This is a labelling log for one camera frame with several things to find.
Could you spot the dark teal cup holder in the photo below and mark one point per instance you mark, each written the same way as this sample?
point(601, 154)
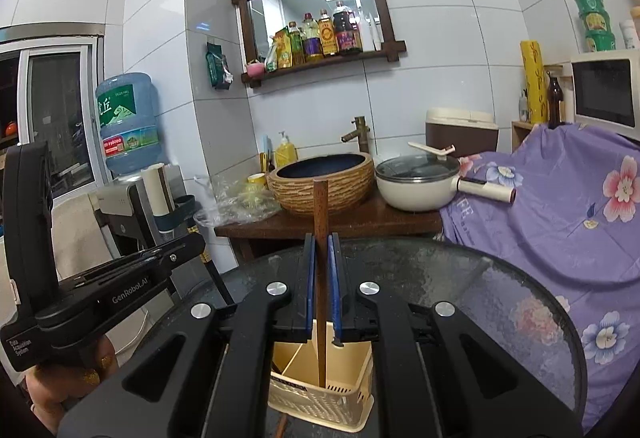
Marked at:
point(181, 212)

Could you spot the dark wooden counter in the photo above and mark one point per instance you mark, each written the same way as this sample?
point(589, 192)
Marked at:
point(360, 224)

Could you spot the purple floral cloth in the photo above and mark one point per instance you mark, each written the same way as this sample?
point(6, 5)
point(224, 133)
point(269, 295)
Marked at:
point(550, 228)

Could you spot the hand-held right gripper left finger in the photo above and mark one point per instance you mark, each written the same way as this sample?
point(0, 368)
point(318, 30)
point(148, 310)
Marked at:
point(311, 278)

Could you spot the white microwave oven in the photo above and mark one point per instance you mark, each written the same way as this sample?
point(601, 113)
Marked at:
point(607, 92)

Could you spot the white squeeze bottle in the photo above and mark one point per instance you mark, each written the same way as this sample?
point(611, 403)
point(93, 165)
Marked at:
point(372, 35)

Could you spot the yellow green pouch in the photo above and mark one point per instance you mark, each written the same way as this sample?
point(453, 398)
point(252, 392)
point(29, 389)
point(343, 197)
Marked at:
point(282, 50)

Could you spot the white paper cup stack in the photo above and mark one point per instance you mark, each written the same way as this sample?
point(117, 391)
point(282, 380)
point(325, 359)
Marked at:
point(157, 190)

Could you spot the beige plastic utensil holder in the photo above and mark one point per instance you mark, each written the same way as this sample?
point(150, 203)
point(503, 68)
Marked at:
point(320, 405)

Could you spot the clear plastic bags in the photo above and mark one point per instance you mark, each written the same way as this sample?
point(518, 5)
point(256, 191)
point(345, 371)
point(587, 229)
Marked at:
point(235, 203)

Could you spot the green bottle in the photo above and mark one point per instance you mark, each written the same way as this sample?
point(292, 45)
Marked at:
point(295, 42)

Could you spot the yellow wrap roll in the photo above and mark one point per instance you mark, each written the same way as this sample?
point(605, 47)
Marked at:
point(532, 77)

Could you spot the white jar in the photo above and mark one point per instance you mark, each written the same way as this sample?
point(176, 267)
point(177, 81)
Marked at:
point(627, 36)

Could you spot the brass faucet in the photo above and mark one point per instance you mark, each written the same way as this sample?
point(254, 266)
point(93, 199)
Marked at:
point(357, 130)

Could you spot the dark soy sauce bottle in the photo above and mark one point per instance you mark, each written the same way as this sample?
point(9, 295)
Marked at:
point(347, 30)

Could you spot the wooden framed mirror shelf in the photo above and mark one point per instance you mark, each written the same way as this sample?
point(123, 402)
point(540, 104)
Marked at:
point(244, 32)

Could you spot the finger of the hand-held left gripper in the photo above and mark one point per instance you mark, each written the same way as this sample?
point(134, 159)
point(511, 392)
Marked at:
point(140, 263)

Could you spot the brown white rice cooker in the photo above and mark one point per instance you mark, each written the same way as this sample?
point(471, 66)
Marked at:
point(460, 135)

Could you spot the black chopstick gold band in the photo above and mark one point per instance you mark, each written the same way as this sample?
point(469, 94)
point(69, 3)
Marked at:
point(220, 283)

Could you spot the small clear bottle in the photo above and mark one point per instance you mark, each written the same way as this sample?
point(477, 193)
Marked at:
point(523, 106)

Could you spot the brown woven vessel sink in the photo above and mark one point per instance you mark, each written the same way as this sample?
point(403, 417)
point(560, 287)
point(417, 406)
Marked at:
point(322, 190)

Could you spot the round glass table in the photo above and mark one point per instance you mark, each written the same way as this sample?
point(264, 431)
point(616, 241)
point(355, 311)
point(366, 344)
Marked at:
point(475, 278)

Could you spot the yellow soap pump bottle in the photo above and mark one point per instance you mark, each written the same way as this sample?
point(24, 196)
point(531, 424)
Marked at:
point(286, 153)

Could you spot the green tea bag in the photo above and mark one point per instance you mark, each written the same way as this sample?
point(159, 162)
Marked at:
point(217, 65)

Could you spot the brown glass bottle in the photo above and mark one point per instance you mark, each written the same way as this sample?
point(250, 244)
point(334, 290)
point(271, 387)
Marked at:
point(555, 102)

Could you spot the blue water jug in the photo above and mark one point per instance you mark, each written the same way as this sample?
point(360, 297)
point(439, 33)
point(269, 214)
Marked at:
point(130, 122)

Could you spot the white rice paddle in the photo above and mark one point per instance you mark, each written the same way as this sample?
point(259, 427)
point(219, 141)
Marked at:
point(432, 148)

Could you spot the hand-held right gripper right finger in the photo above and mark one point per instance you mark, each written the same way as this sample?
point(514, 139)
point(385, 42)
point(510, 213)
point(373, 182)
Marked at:
point(334, 288)

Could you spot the yellow cup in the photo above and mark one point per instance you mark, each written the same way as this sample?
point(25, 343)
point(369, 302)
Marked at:
point(257, 180)

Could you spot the grey water dispenser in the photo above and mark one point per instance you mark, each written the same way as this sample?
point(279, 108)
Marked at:
point(120, 205)

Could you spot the oil bottle purple label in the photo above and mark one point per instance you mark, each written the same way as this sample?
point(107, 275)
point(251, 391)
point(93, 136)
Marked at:
point(312, 40)

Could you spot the pink bowl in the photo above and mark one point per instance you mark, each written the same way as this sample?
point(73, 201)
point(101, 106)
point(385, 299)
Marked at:
point(255, 67)

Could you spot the bottle orange label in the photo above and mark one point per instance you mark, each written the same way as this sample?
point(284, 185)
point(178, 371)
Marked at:
point(327, 37)

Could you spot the person's left hand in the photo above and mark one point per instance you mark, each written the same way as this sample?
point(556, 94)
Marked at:
point(55, 385)

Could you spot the small wooden shelf box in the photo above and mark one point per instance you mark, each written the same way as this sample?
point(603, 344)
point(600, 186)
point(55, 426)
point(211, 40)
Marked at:
point(522, 133)

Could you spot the sliding glass window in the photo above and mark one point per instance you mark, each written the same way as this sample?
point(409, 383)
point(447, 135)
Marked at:
point(50, 107)

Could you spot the brown wooden chopstick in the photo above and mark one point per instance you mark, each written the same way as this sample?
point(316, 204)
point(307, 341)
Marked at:
point(320, 208)

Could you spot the reddish wooden chopstick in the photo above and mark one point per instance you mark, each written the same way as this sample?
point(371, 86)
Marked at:
point(281, 425)

